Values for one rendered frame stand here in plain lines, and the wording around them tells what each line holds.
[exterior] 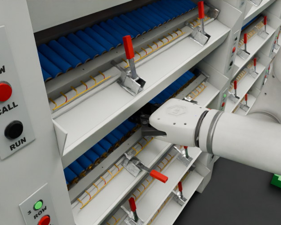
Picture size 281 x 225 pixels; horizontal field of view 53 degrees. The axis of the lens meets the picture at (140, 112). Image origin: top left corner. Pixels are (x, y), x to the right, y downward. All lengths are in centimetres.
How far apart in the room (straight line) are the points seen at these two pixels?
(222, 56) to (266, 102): 31
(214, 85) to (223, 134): 41
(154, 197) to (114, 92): 41
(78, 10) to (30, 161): 18
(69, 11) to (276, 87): 38
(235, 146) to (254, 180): 83
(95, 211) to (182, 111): 25
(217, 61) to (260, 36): 53
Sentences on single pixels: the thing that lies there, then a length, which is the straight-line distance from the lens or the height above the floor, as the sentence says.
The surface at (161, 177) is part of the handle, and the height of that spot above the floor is 51.
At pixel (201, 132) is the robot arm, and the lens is 52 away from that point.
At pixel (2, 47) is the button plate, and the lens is 27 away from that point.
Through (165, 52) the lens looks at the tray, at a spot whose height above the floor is 69.
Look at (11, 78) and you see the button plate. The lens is 28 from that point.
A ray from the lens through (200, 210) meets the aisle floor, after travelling 116.
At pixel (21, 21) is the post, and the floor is 84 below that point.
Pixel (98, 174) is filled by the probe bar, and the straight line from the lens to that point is 54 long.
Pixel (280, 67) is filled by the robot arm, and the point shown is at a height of 75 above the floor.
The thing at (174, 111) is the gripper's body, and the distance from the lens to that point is 57.
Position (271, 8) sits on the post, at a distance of 153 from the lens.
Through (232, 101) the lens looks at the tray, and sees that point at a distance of 122.
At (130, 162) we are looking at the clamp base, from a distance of 58.
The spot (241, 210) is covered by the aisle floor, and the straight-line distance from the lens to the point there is 120.
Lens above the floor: 92
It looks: 35 degrees down
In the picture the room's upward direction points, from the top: straight up
